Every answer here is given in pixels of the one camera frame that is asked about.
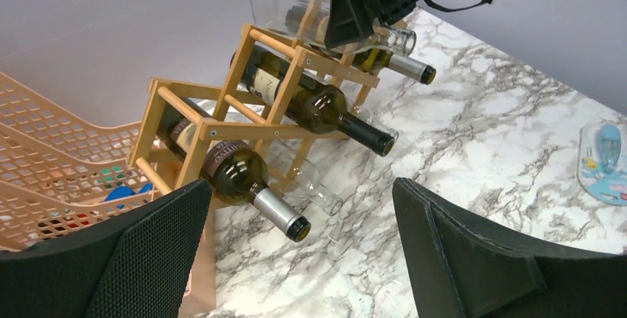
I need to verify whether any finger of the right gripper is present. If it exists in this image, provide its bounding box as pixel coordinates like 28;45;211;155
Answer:
324;0;373;49

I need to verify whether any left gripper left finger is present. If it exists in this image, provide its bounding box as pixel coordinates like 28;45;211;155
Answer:
1;180;211;317

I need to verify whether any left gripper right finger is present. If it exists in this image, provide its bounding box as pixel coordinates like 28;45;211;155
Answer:
392;177;626;317

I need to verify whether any green wine bottle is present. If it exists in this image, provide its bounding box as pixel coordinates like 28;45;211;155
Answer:
157;104;311;243
240;44;395;156
351;49;436;85

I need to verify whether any small clear glass bottle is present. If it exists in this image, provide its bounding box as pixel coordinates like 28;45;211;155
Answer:
250;0;417;56

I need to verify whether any green wine bottle front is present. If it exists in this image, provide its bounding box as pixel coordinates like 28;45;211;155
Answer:
157;104;311;243

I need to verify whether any wooden wine rack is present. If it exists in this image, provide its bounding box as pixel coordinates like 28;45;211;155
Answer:
127;23;380;194

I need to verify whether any tall clear glass bottle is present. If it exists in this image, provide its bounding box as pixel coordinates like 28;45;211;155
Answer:
265;140;343;216

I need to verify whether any clear bottle blue label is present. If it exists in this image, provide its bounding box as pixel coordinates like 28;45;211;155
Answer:
577;122;626;206

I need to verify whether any blue item in organizer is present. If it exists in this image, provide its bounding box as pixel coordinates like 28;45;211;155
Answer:
104;183;153;202

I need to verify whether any pink plastic file organizer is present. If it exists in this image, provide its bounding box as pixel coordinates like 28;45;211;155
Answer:
0;70;217;318

